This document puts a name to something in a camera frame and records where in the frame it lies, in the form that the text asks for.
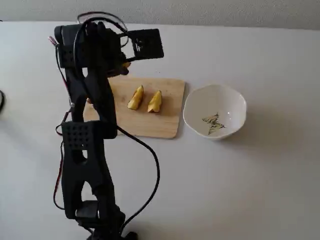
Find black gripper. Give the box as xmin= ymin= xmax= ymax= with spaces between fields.
xmin=84 ymin=21 xmax=130 ymax=78

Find wooden cutting board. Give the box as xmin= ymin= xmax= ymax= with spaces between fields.
xmin=82 ymin=74 xmax=186 ymax=139

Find white ceramic bowl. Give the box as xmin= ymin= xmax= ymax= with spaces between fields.
xmin=182 ymin=84 xmax=248 ymax=141

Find black round object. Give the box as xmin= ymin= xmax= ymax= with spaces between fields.
xmin=0 ymin=89 xmax=6 ymax=117

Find black wrist camera mount plate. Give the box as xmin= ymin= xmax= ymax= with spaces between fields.
xmin=119 ymin=28 xmax=165 ymax=63

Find red white gripper wire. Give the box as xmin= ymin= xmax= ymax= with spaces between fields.
xmin=47 ymin=35 xmax=62 ymax=48

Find red white servo wires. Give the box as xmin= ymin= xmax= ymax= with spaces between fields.
xmin=53 ymin=44 xmax=76 ymax=210

